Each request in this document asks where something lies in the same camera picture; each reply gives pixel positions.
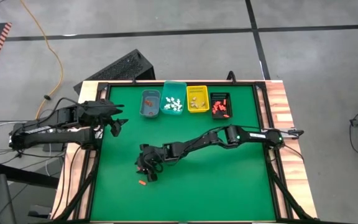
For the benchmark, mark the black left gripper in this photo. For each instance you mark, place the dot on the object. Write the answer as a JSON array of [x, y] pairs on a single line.
[[98, 113]]

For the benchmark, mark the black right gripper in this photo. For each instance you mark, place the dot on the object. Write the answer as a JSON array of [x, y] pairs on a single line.
[[154, 154]]

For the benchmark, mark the small orange toy block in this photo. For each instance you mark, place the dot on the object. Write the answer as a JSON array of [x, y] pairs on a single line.
[[139, 169]]

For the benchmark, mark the small orange toy piece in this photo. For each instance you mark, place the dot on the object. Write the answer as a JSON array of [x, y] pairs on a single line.
[[214, 109]]

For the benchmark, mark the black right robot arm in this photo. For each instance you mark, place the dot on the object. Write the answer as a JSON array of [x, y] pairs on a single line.
[[253, 136]]

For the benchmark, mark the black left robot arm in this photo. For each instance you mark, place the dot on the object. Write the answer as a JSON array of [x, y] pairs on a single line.
[[57, 137]]

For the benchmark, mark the white printed label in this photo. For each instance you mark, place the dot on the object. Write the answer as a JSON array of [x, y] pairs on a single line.
[[98, 133]]

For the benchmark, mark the blue-grey plastic bin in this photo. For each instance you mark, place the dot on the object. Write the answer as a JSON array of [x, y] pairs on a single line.
[[150, 109]]

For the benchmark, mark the light teal plastic bin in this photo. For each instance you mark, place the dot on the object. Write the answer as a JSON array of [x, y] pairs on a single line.
[[166, 88]]

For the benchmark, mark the yellow plastic basket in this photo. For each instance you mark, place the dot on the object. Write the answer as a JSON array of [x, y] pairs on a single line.
[[197, 91]]

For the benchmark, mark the black plastic basket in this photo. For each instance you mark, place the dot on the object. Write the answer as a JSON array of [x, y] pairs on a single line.
[[221, 95]]

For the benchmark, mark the black floor beam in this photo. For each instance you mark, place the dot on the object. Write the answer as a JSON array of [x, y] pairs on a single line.
[[23, 175]]

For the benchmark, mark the black stand foot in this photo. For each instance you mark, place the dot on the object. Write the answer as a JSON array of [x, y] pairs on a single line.
[[39, 213]]

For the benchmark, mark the black clamp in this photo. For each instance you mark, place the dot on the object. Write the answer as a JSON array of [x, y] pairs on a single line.
[[231, 76]]

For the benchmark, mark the black table frame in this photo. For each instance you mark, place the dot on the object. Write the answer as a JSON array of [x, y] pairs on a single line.
[[126, 83]]

